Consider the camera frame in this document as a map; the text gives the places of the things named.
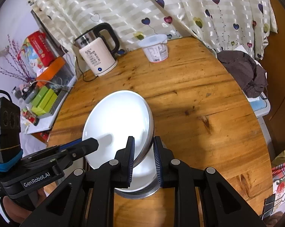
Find large white blue-rimmed bowl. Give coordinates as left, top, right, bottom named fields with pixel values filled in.
left=83, top=90, right=155, bottom=169

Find small white blue-rimmed bowl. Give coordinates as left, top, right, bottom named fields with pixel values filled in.
left=117, top=146, right=157, bottom=193

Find person's left hand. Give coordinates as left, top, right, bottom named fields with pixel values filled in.
left=3, top=187, right=47, bottom=223

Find red labelled jar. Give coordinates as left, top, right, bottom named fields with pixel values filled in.
left=22, top=109, right=39, bottom=126

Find striped black white box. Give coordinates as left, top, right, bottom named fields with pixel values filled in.
left=39, top=87, right=72, bottom=118

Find green gift box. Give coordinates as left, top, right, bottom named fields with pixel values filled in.
left=31, top=86, right=58, bottom=116

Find stainless steel bowl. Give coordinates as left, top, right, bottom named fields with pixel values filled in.
left=115, top=181, right=160, bottom=200

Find grey handheld device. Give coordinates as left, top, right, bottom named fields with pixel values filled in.
left=22, top=84, right=39, bottom=104

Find black binder clip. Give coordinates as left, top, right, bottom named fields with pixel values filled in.
left=260, top=193, right=285, bottom=220

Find orange lidded clear container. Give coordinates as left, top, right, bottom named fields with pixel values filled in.
left=36, top=56, right=74, bottom=91

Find white electric kettle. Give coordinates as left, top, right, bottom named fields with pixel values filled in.
left=75, top=23, right=120, bottom=76

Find red snack package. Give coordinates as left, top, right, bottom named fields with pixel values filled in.
left=28, top=31, right=55, bottom=67

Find purple dried branches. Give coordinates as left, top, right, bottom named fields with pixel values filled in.
left=0, top=34, right=32, bottom=82

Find white plastic tub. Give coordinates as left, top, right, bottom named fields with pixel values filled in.
left=138, top=34, right=168, bottom=63

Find dark brown cloth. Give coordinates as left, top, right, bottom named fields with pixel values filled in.
left=217, top=50, right=268, bottom=98

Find wooden cabinet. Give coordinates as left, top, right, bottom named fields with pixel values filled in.
left=261, top=0, right=285, bottom=155

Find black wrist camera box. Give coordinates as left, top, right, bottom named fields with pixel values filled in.
left=0, top=90, right=23, bottom=172

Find black kettle power cord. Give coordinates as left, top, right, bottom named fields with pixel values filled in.
left=75, top=56, right=98, bottom=83

